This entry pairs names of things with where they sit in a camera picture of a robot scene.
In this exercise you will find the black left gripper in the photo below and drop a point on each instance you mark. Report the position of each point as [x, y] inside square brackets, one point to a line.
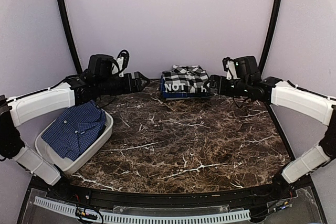
[129, 87]

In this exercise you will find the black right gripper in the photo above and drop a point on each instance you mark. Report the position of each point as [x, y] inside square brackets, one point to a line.
[213, 79]

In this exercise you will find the blue plaid shirt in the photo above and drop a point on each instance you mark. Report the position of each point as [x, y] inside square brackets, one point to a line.
[176, 95]

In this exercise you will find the black white checked shirt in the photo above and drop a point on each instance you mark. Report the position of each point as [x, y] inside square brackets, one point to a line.
[185, 79]

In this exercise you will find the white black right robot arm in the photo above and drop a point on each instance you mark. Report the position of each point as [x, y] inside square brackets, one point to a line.
[243, 79]

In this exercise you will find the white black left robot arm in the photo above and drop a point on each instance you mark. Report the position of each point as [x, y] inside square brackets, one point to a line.
[104, 76]

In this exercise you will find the small-check blue shirt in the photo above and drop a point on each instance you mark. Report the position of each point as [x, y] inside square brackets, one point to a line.
[75, 130]

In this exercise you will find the grey plastic bin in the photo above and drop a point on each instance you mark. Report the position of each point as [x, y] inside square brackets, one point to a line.
[65, 164]

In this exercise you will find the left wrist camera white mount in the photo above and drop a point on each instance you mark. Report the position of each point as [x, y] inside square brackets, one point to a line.
[123, 61]

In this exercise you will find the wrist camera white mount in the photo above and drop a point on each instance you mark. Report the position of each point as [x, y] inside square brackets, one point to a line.
[229, 67]
[123, 61]

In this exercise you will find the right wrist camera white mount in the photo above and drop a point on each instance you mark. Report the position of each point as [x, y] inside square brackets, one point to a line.
[229, 67]

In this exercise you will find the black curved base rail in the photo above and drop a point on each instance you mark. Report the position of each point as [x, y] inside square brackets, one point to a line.
[299, 205]

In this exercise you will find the black corner frame post right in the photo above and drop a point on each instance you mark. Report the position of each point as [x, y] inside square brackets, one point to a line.
[270, 34]

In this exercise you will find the black corner frame post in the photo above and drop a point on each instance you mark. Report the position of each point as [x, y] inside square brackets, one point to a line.
[69, 36]
[270, 34]

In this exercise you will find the white slotted cable duct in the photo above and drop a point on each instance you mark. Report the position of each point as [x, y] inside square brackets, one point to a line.
[144, 215]

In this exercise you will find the black corner frame post left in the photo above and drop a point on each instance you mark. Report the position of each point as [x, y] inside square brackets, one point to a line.
[69, 36]

